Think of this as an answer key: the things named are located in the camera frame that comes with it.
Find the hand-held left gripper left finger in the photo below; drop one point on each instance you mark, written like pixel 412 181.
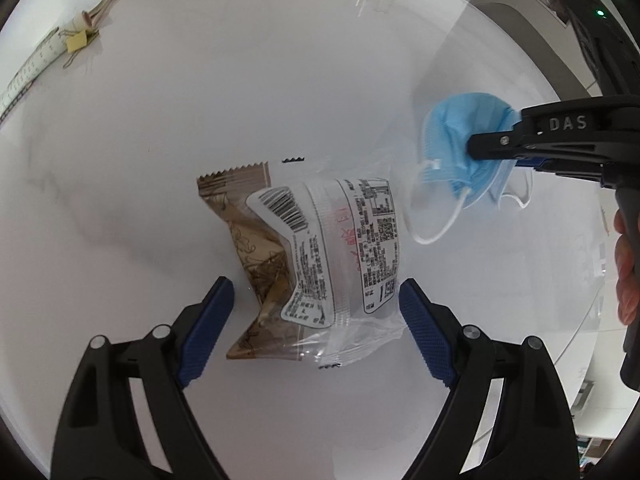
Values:
pixel 207 330

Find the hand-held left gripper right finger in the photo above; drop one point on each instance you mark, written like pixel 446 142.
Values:
pixel 427 335

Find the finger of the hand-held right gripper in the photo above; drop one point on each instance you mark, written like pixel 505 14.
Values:
pixel 530 163
pixel 500 146

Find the blue face mask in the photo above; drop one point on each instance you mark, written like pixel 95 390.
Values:
pixel 450 130

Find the brown snack wrapper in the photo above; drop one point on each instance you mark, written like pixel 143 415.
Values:
pixel 250 240

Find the clear labelled plastic wrapper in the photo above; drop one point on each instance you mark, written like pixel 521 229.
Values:
pixel 345 260

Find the person's right hand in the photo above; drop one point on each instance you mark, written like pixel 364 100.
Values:
pixel 629 270

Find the clear ruler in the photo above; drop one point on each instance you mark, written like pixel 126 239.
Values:
pixel 30 72

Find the yellow binder clip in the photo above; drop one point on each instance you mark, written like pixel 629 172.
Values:
pixel 77 41

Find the silver binder clip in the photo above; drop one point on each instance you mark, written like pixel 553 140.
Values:
pixel 92 16

